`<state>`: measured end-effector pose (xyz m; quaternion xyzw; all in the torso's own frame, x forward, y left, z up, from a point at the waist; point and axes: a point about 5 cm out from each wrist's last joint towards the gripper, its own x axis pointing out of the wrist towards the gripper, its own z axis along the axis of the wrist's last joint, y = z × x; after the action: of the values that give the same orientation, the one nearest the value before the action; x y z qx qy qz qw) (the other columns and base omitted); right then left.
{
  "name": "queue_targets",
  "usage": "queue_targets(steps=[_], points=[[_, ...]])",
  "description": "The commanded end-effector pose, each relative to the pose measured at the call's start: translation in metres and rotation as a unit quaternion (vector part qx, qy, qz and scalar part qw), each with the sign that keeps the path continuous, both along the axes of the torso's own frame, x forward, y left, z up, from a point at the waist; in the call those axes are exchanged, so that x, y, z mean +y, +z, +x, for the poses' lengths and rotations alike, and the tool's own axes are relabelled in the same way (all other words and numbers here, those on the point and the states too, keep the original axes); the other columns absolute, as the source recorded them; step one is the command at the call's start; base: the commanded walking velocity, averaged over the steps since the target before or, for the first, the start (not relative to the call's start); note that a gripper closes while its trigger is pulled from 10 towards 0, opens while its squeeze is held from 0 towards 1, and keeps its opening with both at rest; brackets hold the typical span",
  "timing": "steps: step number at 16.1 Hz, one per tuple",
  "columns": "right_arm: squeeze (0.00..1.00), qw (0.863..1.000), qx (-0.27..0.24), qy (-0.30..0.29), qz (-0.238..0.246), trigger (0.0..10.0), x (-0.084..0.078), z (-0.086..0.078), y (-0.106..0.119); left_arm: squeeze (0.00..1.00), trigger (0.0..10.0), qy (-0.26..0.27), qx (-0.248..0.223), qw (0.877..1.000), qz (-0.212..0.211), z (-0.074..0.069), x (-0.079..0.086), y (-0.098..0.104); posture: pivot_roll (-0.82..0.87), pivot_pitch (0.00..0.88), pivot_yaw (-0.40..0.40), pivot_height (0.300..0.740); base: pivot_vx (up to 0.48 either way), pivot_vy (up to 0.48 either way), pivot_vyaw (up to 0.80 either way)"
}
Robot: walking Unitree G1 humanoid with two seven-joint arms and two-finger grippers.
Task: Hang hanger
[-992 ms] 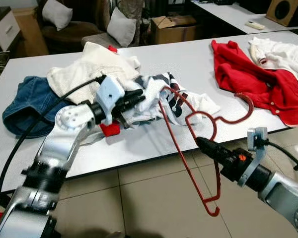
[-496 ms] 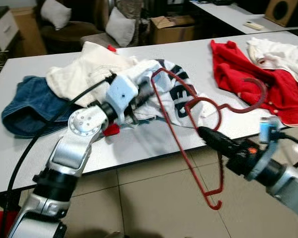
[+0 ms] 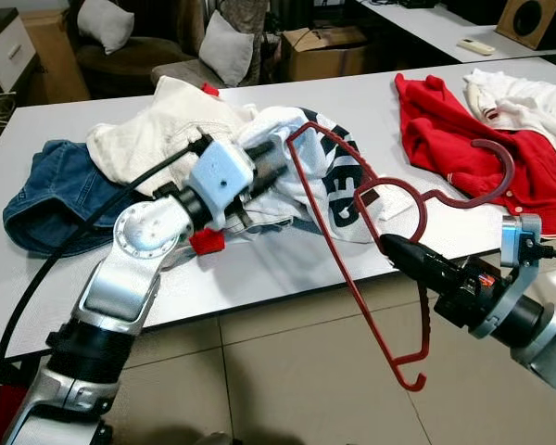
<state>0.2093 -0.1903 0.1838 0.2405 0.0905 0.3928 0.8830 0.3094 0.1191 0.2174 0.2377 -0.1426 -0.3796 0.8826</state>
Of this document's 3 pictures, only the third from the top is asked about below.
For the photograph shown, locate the blue denim jeans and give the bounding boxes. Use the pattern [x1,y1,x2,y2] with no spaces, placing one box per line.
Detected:
[2,139,145,259]

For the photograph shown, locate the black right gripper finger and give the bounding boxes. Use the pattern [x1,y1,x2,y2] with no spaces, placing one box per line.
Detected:
[380,235,446,273]
[384,245,442,284]

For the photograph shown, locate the grey patterned armchair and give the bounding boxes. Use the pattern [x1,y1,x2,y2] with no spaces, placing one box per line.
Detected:
[153,0,279,91]

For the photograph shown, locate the open brown cardboard box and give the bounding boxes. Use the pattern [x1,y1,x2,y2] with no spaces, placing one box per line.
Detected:
[278,26,372,83]

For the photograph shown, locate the red garment white trim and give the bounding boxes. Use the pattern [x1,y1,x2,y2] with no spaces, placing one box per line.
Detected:
[394,72,556,237]

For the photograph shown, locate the grey square pillow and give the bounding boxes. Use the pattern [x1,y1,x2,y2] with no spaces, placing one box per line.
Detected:
[77,0,135,54]
[197,11,258,87]

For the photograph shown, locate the dark brown armchair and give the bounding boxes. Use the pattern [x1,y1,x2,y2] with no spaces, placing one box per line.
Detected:
[74,0,200,95]

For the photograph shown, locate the white shirt dark lettering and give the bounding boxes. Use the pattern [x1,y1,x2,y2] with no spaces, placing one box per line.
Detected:
[227,105,418,244]

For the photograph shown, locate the cream white crumpled garment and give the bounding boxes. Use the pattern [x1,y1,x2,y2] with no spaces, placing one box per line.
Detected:
[463,68,556,163]

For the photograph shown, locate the white remote control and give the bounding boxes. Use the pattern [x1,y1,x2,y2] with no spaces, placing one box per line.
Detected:
[459,39,497,57]

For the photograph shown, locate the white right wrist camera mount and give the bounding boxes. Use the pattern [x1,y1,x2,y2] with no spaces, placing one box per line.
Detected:
[471,213,544,339]

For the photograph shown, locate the white drawer cabinet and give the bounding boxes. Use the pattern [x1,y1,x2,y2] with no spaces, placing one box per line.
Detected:
[0,7,38,94]

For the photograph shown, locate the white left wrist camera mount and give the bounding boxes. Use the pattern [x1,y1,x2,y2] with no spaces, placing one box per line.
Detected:
[187,139,257,230]

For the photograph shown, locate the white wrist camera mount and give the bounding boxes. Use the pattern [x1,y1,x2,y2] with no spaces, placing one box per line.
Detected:
[471,213,544,339]
[187,139,257,230]

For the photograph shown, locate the cream jacket red cuffs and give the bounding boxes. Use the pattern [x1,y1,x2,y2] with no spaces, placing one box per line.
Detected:
[86,76,260,257]

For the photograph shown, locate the wooden loudspeaker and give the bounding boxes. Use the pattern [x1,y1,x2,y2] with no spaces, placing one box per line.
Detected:
[496,0,556,52]

